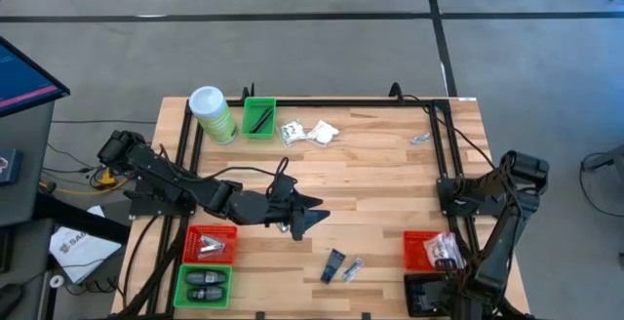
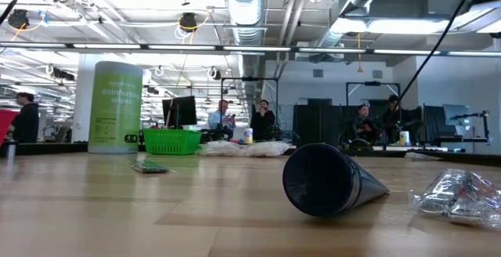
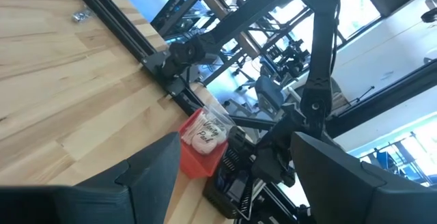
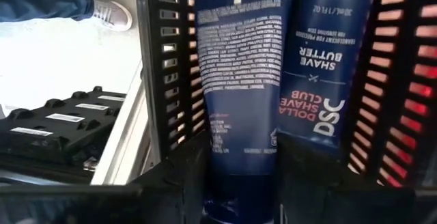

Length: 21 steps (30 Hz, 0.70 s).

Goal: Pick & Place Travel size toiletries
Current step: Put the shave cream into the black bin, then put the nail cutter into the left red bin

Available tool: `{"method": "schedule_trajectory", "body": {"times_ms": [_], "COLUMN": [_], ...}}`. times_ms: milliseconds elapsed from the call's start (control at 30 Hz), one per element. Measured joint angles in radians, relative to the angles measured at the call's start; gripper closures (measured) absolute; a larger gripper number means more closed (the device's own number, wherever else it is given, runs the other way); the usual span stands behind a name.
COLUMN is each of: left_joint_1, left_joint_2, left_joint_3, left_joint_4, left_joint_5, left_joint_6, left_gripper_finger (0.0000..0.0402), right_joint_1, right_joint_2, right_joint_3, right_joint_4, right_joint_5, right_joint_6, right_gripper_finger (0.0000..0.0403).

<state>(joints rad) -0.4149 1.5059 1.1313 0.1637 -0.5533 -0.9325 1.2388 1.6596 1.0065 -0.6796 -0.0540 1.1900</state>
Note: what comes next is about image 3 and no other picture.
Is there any black aluminium table frame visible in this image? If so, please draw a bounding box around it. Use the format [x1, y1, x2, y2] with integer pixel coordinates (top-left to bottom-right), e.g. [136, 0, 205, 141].
[63, 0, 305, 224]

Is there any electronics box with cables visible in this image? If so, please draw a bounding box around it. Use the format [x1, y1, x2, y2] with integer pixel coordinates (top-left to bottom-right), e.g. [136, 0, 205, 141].
[150, 0, 202, 37]

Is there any thick black beam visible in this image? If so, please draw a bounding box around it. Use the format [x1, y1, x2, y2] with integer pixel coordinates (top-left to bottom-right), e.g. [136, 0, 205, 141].
[326, 58, 437, 139]

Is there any black plastic basket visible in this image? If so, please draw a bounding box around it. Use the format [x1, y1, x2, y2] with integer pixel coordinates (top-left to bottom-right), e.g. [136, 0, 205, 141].
[203, 125, 266, 220]

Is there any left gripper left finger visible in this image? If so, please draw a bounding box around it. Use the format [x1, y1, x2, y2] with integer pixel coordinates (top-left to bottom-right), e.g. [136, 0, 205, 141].
[0, 131, 182, 224]

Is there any blue grey office chair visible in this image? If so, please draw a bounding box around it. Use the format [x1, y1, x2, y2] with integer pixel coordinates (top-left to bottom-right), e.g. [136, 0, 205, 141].
[254, 75, 287, 117]

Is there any red plastic basket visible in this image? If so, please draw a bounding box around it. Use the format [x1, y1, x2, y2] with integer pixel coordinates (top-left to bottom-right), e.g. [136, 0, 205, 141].
[179, 109, 230, 180]

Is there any clear bag with round print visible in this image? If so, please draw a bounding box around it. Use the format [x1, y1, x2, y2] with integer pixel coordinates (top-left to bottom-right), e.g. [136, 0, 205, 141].
[180, 104, 237, 156]

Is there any background wooden table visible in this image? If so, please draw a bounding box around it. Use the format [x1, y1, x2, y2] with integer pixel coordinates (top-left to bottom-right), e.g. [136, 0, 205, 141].
[190, 0, 264, 59]

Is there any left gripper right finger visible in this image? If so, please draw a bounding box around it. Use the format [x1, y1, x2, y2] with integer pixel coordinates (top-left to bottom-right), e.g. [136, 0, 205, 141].
[290, 130, 437, 224]

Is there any navy blue toiletry tube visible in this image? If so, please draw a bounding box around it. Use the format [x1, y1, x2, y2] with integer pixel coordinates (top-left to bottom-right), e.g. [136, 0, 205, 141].
[215, 167, 242, 201]

